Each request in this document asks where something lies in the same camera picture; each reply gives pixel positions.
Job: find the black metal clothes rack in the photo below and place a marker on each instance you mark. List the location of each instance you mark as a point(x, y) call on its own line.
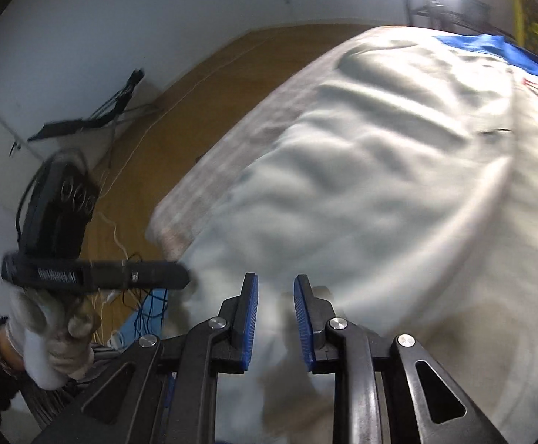
point(417, 9)

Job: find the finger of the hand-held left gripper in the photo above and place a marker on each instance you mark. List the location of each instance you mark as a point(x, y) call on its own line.
point(148, 276)

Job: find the person's striped garment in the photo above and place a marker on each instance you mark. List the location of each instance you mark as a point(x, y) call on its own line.
point(65, 402)

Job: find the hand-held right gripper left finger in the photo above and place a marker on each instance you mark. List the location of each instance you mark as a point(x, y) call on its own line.
point(249, 317)

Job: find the grey and blue work jacket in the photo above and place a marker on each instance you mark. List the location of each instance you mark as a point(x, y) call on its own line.
point(366, 185)

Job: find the black power strip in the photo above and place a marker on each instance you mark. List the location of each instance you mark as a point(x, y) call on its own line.
point(56, 128)

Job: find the blue mat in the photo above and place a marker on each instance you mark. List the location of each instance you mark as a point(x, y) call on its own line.
point(158, 300)

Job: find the person's left hand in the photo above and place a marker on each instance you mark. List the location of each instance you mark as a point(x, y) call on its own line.
point(47, 351)

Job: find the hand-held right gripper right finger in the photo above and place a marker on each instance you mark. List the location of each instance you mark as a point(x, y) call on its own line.
point(302, 321)

